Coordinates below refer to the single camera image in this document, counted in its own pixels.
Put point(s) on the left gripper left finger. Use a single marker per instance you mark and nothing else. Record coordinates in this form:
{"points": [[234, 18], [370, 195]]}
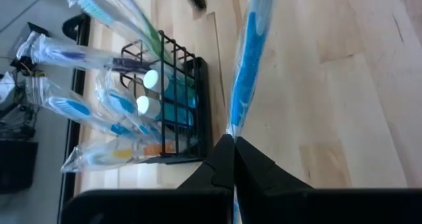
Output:
{"points": [[198, 204]]}

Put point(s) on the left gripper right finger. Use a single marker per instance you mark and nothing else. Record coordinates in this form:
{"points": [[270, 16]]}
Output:
{"points": [[296, 204]]}

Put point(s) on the green and white toothbrush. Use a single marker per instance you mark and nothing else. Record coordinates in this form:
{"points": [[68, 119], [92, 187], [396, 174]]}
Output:
{"points": [[150, 29], [95, 10]]}

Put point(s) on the orange and white toothbrush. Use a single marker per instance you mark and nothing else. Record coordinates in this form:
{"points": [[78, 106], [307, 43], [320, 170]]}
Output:
{"points": [[122, 153]]}

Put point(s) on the teal mouthwash bottle white cap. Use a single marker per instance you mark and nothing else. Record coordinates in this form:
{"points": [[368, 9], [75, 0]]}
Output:
{"points": [[155, 80], [148, 106]]}

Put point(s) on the purple and white toothbrush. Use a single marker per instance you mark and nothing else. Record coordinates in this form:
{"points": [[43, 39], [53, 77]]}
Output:
{"points": [[66, 55]]}

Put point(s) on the dark grey floor box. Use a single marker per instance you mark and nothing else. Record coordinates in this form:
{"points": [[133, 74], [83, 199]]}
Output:
{"points": [[28, 36]]}

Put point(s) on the black floor box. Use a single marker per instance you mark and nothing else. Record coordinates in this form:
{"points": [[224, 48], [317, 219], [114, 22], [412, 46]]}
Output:
{"points": [[16, 168]]}

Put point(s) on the white floor object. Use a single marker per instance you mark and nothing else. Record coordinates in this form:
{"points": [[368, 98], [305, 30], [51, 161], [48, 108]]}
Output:
{"points": [[6, 85]]}

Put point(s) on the black metal rig frame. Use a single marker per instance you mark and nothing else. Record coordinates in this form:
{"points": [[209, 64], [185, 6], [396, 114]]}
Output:
{"points": [[74, 118]]}

